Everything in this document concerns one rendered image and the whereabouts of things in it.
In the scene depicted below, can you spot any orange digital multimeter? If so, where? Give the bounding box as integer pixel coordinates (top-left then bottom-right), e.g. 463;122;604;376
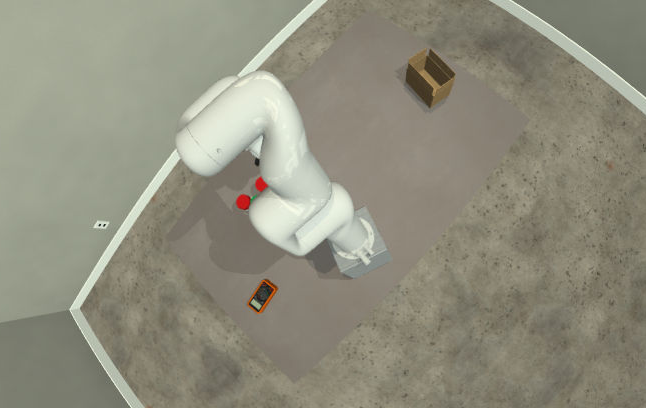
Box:
247;279;278;314

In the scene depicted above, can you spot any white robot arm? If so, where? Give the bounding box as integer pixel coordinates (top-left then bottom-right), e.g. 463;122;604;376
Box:
175;70;374;265

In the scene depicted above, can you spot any open brown cardboard box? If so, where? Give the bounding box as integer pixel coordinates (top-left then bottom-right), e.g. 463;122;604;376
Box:
406;51;455;108

